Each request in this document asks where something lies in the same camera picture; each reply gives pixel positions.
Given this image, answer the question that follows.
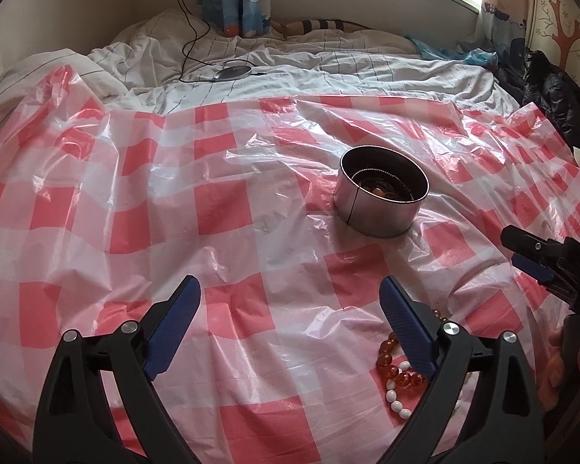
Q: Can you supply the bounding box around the blue plastic bag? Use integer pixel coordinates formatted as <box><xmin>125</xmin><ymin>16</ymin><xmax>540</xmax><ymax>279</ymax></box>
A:
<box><xmin>406</xmin><ymin>34</ymin><xmax>500</xmax><ymax>67</ymax></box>

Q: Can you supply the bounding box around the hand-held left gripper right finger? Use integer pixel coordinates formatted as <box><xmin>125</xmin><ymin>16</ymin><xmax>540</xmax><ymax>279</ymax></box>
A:
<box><xmin>379</xmin><ymin>275</ymin><xmax>544</xmax><ymax>464</ymax></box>

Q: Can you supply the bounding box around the pale cartoon curtain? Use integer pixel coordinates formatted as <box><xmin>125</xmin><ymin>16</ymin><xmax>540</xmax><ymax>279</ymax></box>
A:
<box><xmin>481</xmin><ymin>0</ymin><xmax>532</xmax><ymax>54</ymax></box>

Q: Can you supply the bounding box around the red checkered plastic sheet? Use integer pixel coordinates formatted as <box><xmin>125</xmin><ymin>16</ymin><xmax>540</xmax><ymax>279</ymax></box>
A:
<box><xmin>0</xmin><ymin>65</ymin><xmax>580</xmax><ymax>464</ymax></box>

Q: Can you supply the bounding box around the black puffer jacket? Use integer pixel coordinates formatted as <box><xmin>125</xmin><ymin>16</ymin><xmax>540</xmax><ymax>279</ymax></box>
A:
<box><xmin>493</xmin><ymin>48</ymin><xmax>580</xmax><ymax>155</ymax></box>

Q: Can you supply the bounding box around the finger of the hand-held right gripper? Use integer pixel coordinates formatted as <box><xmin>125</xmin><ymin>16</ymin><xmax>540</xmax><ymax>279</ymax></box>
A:
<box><xmin>511</xmin><ymin>252</ymin><xmax>559</xmax><ymax>285</ymax></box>
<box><xmin>500</xmin><ymin>225</ymin><xmax>568</xmax><ymax>264</ymax></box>

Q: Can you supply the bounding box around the white striped duvet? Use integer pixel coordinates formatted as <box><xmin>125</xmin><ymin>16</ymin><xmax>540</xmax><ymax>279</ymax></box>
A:
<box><xmin>0</xmin><ymin>7</ymin><xmax>523</xmax><ymax>141</ymax></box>

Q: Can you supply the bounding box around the person's right hand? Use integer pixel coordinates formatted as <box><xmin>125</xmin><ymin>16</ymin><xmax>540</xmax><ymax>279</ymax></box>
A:
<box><xmin>536</xmin><ymin>324</ymin><xmax>580</xmax><ymax>399</ymax></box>

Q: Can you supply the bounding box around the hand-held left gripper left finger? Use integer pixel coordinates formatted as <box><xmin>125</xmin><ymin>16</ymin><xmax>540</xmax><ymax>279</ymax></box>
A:
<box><xmin>33</xmin><ymin>275</ymin><xmax>202</xmax><ymax>464</ymax></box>

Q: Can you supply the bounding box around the wardrobe with tree decal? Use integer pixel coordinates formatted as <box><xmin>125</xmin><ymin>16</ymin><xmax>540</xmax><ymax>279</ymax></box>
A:
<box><xmin>524</xmin><ymin>0</ymin><xmax>580</xmax><ymax>107</ymax></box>

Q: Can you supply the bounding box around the round metal tin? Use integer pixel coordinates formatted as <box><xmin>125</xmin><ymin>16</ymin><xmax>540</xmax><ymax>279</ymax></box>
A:
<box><xmin>333</xmin><ymin>146</ymin><xmax>429</xmax><ymax>239</ymax></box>

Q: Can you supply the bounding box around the striped pillow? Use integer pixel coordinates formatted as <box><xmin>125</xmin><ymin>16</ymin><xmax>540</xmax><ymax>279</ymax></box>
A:
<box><xmin>275</xmin><ymin>18</ymin><xmax>373</xmax><ymax>37</ymax></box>

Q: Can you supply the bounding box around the round grey charging pad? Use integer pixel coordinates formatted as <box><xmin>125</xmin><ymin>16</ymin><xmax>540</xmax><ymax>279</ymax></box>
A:
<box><xmin>215</xmin><ymin>64</ymin><xmax>253</xmax><ymax>82</ymax></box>

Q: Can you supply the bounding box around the round grey charger with cable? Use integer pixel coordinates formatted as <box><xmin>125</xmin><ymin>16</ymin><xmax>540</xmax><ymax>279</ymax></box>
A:
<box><xmin>171</xmin><ymin>0</ymin><xmax>266</xmax><ymax>84</ymax></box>

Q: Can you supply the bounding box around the white bead bracelet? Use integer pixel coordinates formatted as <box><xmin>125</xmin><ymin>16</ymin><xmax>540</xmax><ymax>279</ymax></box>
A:
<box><xmin>384</xmin><ymin>360</ymin><xmax>457</xmax><ymax>421</ymax></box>

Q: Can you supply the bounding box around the pile of bracelets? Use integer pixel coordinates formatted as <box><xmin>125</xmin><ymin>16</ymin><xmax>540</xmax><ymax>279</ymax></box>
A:
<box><xmin>353</xmin><ymin>168</ymin><xmax>414</xmax><ymax>202</ymax></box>

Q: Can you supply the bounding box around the amber bead bracelet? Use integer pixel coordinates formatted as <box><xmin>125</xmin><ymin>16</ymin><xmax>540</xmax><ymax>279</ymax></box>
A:
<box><xmin>377</xmin><ymin>308</ymin><xmax>452</xmax><ymax>391</ymax></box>

